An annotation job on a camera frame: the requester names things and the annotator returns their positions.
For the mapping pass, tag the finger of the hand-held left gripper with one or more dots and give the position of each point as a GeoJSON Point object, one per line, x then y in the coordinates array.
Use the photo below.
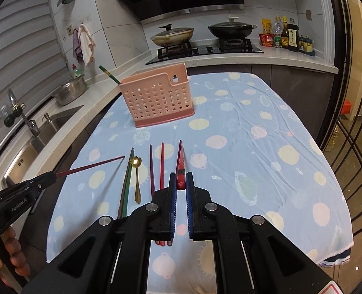
{"type": "Point", "coordinates": [46, 179]}
{"type": "Point", "coordinates": [36, 199]}

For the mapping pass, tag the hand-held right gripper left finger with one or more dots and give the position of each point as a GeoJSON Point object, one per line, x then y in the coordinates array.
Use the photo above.
{"type": "Point", "coordinates": [173, 208]}

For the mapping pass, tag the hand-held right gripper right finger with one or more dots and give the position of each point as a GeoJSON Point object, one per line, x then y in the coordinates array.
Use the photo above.
{"type": "Point", "coordinates": [189, 208]}

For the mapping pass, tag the red patterned chopstick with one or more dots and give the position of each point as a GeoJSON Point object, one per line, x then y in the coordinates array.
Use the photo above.
{"type": "Point", "coordinates": [178, 156]}
{"type": "Point", "coordinates": [181, 171]}

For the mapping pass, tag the dark red chopstick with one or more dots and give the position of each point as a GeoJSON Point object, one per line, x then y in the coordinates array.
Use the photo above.
{"type": "Point", "coordinates": [92, 166]}

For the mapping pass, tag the pink perforated utensil basket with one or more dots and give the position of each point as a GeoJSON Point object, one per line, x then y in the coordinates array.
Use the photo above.
{"type": "Point", "coordinates": [156, 101]}

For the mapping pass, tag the person's left hand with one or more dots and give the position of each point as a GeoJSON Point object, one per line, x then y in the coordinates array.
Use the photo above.
{"type": "Point", "coordinates": [17, 251]}

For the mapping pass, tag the plain red chopstick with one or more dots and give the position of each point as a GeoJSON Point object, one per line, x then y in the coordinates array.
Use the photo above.
{"type": "Point", "coordinates": [162, 168]}

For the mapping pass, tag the purple chopstick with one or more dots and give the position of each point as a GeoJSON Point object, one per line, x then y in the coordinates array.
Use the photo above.
{"type": "Point", "coordinates": [151, 171]}

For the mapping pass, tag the steel sink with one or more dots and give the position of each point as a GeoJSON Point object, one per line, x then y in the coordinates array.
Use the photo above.
{"type": "Point", "coordinates": [46, 134]}

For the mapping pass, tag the gold flower spoon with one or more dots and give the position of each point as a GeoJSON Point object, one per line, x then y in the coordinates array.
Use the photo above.
{"type": "Point", "coordinates": [136, 183]}

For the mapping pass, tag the green chopstick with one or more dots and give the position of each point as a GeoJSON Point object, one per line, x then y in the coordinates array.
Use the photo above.
{"type": "Point", "coordinates": [109, 74]}
{"type": "Point", "coordinates": [128, 177]}

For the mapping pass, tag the sink soap dispenser pump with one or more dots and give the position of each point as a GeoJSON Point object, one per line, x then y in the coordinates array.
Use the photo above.
{"type": "Point", "coordinates": [47, 121]}

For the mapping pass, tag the chrome faucet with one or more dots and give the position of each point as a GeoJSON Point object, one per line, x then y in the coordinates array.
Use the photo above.
{"type": "Point", "coordinates": [27, 119]}

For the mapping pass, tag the blue dotted tablecloth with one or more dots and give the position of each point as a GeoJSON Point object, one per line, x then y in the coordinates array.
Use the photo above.
{"type": "Point", "coordinates": [245, 147]}

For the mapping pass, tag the steel colander bowl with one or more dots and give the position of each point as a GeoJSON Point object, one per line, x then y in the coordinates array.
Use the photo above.
{"type": "Point", "coordinates": [69, 93]}

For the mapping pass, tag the green dish soap bottle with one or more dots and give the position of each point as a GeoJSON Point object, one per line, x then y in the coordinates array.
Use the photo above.
{"type": "Point", "coordinates": [76, 73]}

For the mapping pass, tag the white window blind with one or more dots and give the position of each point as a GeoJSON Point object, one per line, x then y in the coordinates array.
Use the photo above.
{"type": "Point", "coordinates": [18, 52]}

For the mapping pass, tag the purple hanging cloth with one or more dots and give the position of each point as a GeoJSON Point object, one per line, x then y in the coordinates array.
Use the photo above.
{"type": "Point", "coordinates": [76, 44]}

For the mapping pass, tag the white hanging towel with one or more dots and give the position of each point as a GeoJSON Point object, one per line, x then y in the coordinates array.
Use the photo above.
{"type": "Point", "coordinates": [86, 44]}

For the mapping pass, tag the black gas stove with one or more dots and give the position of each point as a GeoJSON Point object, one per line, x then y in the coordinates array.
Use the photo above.
{"type": "Point", "coordinates": [181, 58]}

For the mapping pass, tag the beige wok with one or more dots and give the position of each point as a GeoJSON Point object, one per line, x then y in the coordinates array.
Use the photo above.
{"type": "Point", "coordinates": [171, 41]}

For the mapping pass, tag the glass lid with black knob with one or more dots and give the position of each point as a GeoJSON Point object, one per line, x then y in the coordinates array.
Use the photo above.
{"type": "Point", "coordinates": [173, 32]}

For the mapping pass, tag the black wok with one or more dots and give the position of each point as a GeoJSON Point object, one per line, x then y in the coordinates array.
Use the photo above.
{"type": "Point", "coordinates": [230, 33]}

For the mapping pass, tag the red food packet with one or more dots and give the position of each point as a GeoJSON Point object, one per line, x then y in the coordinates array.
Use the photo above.
{"type": "Point", "coordinates": [266, 39]}

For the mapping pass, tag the small green cap jar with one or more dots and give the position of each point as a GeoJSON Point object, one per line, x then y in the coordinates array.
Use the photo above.
{"type": "Point", "coordinates": [278, 42]}

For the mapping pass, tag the glass lid with white knob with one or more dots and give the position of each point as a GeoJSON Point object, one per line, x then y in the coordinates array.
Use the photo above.
{"type": "Point", "coordinates": [230, 24]}

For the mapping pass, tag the brown sauce bottle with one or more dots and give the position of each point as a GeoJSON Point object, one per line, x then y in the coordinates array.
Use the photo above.
{"type": "Point", "coordinates": [285, 38]}

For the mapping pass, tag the black framed glass door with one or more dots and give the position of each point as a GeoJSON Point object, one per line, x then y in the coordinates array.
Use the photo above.
{"type": "Point", "coordinates": [352, 98]}

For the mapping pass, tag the yellow seasoning packet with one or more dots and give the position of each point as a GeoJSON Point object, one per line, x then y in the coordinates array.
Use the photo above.
{"type": "Point", "coordinates": [267, 26]}

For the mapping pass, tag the blue seasoning jar set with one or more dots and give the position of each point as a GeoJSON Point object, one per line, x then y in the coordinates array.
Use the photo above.
{"type": "Point", "coordinates": [307, 47]}

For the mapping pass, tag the dark soy sauce bottle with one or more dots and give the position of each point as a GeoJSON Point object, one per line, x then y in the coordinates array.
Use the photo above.
{"type": "Point", "coordinates": [293, 38]}

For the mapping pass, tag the clear plastic bottle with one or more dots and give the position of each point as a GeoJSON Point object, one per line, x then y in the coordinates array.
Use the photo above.
{"type": "Point", "coordinates": [277, 27]}

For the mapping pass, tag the brown wall switch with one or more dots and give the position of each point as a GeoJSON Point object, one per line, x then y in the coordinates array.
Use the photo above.
{"type": "Point", "coordinates": [308, 14]}

